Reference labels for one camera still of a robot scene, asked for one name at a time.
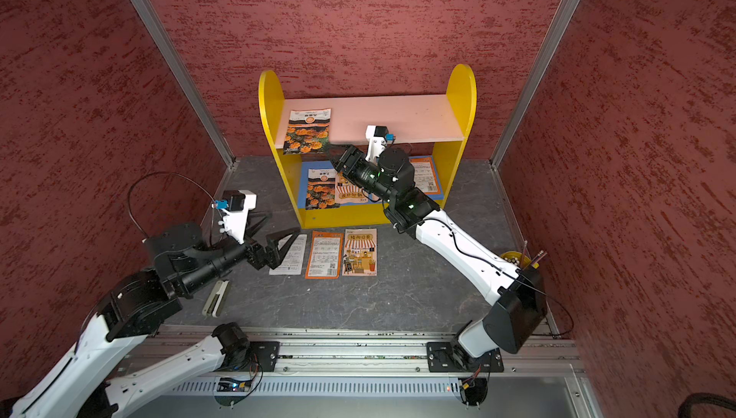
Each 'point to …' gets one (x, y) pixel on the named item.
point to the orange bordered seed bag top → (325, 255)
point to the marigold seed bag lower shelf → (320, 189)
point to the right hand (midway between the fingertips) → (325, 159)
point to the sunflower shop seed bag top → (360, 252)
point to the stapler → (215, 300)
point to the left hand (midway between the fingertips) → (283, 229)
